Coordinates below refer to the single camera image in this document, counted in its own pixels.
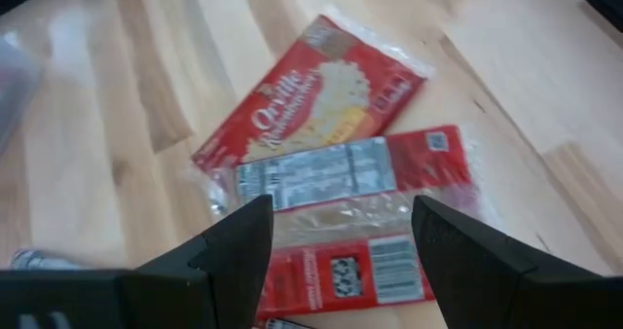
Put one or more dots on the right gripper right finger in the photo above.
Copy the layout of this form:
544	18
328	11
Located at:
487	270

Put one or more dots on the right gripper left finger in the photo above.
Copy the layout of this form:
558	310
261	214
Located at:
204	280

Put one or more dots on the translucent white plastic basket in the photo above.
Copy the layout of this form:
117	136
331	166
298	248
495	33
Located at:
14	90

